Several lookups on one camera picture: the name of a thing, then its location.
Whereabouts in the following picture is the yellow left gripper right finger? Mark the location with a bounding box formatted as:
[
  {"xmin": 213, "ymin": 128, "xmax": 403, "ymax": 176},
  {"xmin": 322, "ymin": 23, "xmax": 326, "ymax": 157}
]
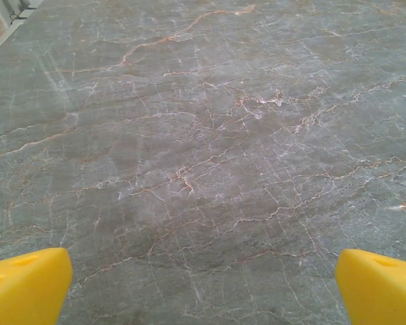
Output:
[{"xmin": 335, "ymin": 248, "xmax": 406, "ymax": 325}]

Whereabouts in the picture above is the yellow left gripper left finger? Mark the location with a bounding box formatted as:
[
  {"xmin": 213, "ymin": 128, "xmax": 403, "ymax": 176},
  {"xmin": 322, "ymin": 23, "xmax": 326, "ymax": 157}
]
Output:
[{"xmin": 0, "ymin": 247, "xmax": 73, "ymax": 325}]

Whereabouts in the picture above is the aluminium table side rail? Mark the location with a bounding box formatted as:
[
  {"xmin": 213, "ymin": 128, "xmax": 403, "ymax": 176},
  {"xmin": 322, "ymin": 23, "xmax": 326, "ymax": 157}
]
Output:
[{"xmin": 0, "ymin": 3, "xmax": 38, "ymax": 62}]

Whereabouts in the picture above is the aluminium corner post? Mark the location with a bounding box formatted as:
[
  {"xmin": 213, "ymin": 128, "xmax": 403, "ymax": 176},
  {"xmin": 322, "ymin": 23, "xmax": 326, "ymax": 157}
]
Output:
[{"xmin": 9, "ymin": 0, "xmax": 33, "ymax": 22}]

